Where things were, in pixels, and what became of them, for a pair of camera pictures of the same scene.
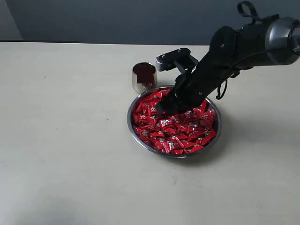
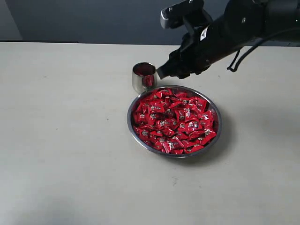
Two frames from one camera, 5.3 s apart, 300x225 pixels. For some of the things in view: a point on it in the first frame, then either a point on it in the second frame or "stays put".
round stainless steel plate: [144, 147] stays put
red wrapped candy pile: [177, 132] stays put
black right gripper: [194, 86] to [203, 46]
